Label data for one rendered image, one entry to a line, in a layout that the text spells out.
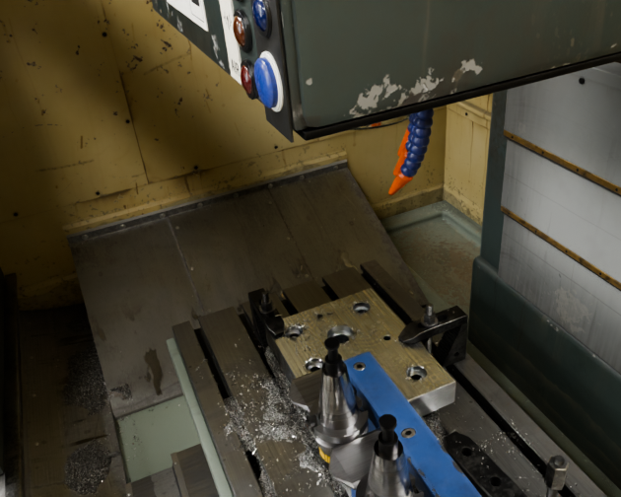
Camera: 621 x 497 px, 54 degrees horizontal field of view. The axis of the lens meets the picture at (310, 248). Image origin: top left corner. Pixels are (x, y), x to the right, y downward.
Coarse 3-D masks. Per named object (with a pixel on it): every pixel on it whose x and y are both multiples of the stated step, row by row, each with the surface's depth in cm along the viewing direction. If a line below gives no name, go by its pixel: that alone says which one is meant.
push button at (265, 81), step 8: (256, 64) 36; (264, 64) 35; (256, 72) 36; (264, 72) 35; (272, 72) 35; (256, 80) 37; (264, 80) 36; (272, 80) 35; (256, 88) 38; (264, 88) 36; (272, 88) 35; (264, 96) 36; (272, 96) 36; (264, 104) 37; (272, 104) 36
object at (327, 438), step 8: (360, 400) 66; (312, 408) 66; (312, 416) 65; (360, 416) 64; (312, 424) 66; (320, 424) 64; (360, 424) 63; (368, 424) 66; (320, 432) 63; (328, 432) 63; (336, 432) 63; (344, 432) 63; (352, 432) 63; (360, 432) 63; (368, 432) 66; (320, 440) 64; (328, 440) 63; (336, 440) 63; (344, 440) 63; (352, 440) 63; (328, 448) 64
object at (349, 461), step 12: (372, 432) 64; (348, 444) 63; (360, 444) 62; (372, 444) 62; (336, 456) 62; (348, 456) 61; (360, 456) 61; (372, 456) 61; (336, 468) 60; (348, 468) 60; (360, 468) 60; (348, 480) 59
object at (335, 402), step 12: (324, 372) 61; (324, 384) 61; (336, 384) 61; (348, 384) 61; (324, 396) 62; (336, 396) 61; (348, 396) 62; (324, 408) 63; (336, 408) 62; (348, 408) 62; (324, 420) 63; (336, 420) 63; (348, 420) 63
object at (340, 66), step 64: (320, 0) 32; (384, 0) 34; (448, 0) 36; (512, 0) 37; (576, 0) 39; (320, 64) 34; (384, 64) 36; (448, 64) 38; (512, 64) 40; (576, 64) 42; (320, 128) 37
